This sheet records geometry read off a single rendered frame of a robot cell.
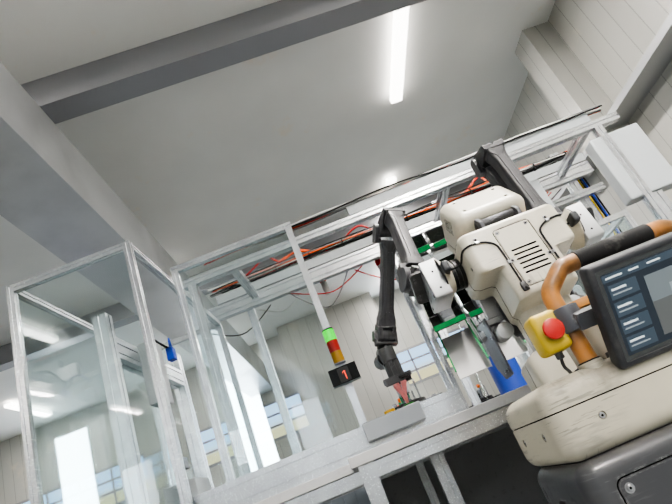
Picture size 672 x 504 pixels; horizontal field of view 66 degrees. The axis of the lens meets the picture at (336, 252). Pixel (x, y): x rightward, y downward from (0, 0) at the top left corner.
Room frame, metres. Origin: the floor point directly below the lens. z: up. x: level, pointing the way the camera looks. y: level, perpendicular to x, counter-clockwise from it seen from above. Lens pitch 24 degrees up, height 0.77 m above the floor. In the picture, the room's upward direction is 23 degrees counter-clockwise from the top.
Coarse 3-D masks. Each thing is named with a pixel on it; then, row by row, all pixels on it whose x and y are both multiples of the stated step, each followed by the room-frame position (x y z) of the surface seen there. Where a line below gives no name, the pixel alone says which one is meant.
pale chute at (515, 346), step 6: (474, 324) 2.15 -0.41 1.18; (498, 342) 2.09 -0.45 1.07; (510, 342) 2.06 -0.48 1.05; (516, 342) 2.05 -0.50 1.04; (522, 342) 2.04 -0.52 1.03; (504, 348) 2.05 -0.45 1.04; (510, 348) 2.04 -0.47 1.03; (516, 348) 2.03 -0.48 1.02; (522, 348) 2.02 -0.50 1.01; (528, 348) 1.99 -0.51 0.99; (504, 354) 2.03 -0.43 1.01; (510, 354) 2.02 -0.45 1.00; (516, 354) 2.01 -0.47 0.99
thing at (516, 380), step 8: (512, 360) 2.85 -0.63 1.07; (488, 368) 2.90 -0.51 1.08; (496, 368) 2.85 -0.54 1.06; (512, 368) 2.84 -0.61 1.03; (520, 368) 2.88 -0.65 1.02; (496, 376) 2.87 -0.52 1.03; (512, 376) 2.84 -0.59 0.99; (520, 376) 2.85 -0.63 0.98; (496, 384) 2.90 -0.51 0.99; (504, 384) 2.85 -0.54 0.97; (512, 384) 2.84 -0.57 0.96; (520, 384) 2.84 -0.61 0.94; (504, 392) 2.87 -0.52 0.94
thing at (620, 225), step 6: (612, 222) 2.75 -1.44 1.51; (618, 222) 2.75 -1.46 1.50; (624, 222) 2.75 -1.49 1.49; (606, 228) 2.75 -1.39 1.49; (612, 228) 2.75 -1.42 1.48; (618, 228) 2.75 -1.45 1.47; (624, 228) 2.75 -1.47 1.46; (630, 228) 2.75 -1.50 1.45; (606, 234) 2.75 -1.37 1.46; (612, 234) 2.75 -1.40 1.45; (576, 282) 2.73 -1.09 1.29; (576, 288) 2.73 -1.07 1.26; (582, 288) 2.73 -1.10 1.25; (582, 294) 2.73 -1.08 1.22
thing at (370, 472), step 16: (496, 416) 1.57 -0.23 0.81; (448, 432) 1.56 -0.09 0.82; (464, 432) 1.57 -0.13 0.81; (480, 432) 1.57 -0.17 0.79; (416, 448) 1.55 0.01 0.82; (432, 448) 1.55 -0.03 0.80; (368, 464) 1.53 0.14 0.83; (384, 464) 1.54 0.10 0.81; (400, 464) 1.54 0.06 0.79; (368, 480) 1.53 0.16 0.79; (368, 496) 1.53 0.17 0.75; (384, 496) 1.53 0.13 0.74
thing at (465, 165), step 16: (560, 128) 2.68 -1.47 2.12; (512, 144) 2.67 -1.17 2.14; (528, 144) 2.67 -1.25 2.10; (576, 160) 3.19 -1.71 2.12; (432, 176) 2.64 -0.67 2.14; (448, 176) 2.64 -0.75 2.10; (528, 176) 3.17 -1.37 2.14; (544, 176) 3.19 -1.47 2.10; (384, 192) 2.62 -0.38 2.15; (400, 192) 2.63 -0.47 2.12; (352, 208) 2.61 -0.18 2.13; (416, 224) 3.13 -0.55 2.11; (368, 240) 3.11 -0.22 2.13; (320, 256) 3.09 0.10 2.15; (336, 256) 3.10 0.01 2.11
